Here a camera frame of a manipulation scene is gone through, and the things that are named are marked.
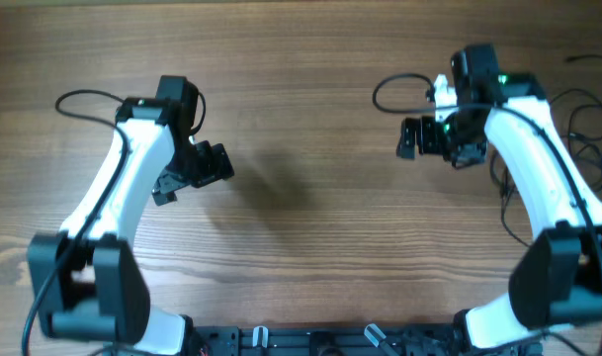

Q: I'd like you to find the black usb cable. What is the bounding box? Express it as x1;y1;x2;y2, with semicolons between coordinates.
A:
488;133;602;248

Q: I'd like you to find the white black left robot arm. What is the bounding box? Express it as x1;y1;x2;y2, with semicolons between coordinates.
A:
20;75;234;355

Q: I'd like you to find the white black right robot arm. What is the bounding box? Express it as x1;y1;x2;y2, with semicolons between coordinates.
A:
396;44;602;353

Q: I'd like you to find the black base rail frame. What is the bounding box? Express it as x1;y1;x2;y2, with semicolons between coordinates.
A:
196;323;544;356

